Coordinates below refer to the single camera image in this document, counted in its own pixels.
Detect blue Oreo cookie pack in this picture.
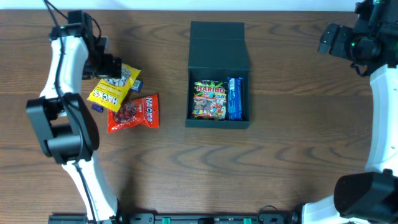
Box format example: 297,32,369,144
228,77,243,120

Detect red Hacks candy bag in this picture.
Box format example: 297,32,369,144
108,94,160,133

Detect black cardboard gift box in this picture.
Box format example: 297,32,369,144
185,21,251,129

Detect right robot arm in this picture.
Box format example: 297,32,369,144
290,0,397,223

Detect yellow Hacks candy bag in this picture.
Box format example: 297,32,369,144
87,64,141,112

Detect small blue candy bar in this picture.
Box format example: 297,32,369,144
131,80,143,93

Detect Haribo gummy candy bag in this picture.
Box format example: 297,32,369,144
191,80,228,120

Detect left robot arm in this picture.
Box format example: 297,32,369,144
26,11,128,223

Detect purple chocolate bar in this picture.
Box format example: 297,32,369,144
91,104,104,113

